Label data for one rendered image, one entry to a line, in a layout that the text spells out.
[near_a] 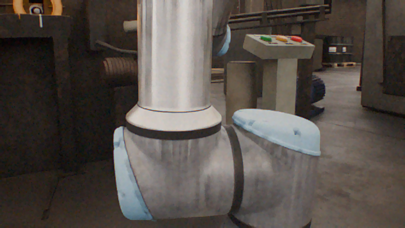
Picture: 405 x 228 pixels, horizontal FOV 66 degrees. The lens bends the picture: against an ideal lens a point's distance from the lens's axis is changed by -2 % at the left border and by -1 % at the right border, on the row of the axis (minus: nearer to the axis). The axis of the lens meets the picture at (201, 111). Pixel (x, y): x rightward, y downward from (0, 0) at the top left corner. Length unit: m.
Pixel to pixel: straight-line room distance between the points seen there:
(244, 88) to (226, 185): 0.76
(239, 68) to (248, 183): 0.76
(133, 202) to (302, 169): 0.26
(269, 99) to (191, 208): 0.71
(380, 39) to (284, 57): 2.19
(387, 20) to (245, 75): 2.22
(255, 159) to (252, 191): 0.05
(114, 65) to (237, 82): 0.54
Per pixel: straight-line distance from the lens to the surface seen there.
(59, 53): 1.51
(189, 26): 0.43
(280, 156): 0.50
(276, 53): 1.09
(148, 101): 0.46
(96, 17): 1.55
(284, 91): 1.14
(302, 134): 0.50
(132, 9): 1.72
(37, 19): 1.51
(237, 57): 3.82
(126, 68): 1.42
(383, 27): 3.27
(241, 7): 5.67
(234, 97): 1.21
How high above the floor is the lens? 0.57
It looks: 11 degrees down
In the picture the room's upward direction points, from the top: straight up
